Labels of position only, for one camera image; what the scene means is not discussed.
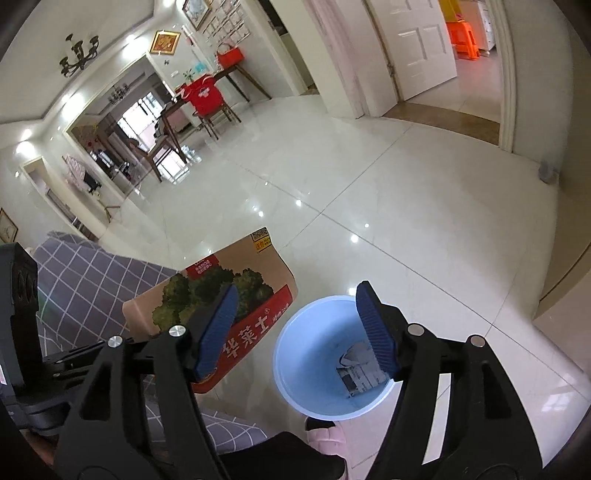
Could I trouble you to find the grey checked blanket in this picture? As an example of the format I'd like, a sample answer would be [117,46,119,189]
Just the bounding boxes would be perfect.
[32,230,273,455]

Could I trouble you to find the gold framed red picture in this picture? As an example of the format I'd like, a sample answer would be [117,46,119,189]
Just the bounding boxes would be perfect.
[150,30,179,56]

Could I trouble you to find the wooden dining table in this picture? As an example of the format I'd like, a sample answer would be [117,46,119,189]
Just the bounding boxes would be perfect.
[157,99,204,153]

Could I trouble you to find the yellow plastic cabinet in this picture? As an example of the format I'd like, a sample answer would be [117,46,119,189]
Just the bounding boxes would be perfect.
[436,0,463,22]

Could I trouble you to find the white printed packet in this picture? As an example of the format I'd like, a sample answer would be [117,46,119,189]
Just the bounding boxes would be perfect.
[335,340,389,398]

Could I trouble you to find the paper sheets on wall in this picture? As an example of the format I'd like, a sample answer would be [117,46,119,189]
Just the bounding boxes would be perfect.
[202,0,254,48]

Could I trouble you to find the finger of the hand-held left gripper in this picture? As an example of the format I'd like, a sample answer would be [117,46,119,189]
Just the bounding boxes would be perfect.
[41,337,160,377]

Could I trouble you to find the pink slipper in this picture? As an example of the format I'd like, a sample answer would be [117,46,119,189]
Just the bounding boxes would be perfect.
[304,416,347,459]

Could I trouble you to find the white cabinet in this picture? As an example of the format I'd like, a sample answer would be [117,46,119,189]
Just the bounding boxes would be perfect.
[473,0,500,52]

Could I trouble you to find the large framed wall picture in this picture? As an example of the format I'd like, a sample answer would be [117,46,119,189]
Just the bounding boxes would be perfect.
[182,0,214,31]

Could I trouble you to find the pink clothes on rack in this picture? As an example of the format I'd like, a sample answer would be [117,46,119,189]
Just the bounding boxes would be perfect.
[62,154,103,193]

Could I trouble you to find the red chair cover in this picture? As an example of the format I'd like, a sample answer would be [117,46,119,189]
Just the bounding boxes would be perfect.
[179,76,225,116]

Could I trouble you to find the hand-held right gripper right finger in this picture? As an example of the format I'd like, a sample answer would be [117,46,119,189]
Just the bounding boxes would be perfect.
[355,280,539,480]

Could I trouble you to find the printed cardboard box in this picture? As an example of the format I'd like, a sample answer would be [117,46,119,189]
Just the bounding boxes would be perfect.
[122,226,299,394]

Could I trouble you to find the wooden dining chair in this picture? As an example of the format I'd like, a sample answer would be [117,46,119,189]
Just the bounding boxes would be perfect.
[124,121,184,184]

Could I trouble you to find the orange plastic stool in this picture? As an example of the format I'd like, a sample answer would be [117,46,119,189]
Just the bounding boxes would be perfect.
[445,20,482,61]

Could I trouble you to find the black chandelier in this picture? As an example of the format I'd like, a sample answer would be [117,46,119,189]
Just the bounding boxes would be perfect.
[58,33,100,78]

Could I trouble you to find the wooden console table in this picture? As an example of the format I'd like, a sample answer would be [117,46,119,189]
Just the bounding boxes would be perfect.
[211,61,273,103]

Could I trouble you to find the person's dark trouser leg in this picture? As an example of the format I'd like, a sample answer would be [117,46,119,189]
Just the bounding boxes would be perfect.
[221,431,348,480]

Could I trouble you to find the light blue plastic bucket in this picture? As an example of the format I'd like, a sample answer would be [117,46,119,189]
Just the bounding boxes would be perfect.
[272,295,399,421]

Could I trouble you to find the red basket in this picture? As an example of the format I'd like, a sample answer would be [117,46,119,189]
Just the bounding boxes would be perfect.
[216,42,246,68]

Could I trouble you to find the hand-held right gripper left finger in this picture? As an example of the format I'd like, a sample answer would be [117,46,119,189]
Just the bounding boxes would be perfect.
[55,284,239,480]

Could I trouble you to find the small framed wall picture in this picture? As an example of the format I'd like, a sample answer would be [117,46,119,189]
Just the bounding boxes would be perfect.
[0,208,19,244]

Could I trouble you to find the white panel door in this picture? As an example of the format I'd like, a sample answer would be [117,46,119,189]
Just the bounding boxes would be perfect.
[365,0,458,101]

